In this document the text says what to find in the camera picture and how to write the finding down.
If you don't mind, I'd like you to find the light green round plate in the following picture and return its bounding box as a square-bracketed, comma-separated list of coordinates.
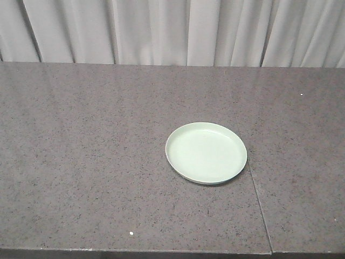
[165, 122, 247, 185]

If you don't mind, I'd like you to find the white pleated curtain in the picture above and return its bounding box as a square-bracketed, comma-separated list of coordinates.
[1, 1, 344, 68]

